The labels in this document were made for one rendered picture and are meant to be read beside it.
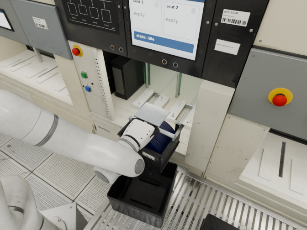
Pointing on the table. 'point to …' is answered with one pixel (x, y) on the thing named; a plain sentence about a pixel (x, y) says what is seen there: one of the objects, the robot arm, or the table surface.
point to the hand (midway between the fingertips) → (151, 117)
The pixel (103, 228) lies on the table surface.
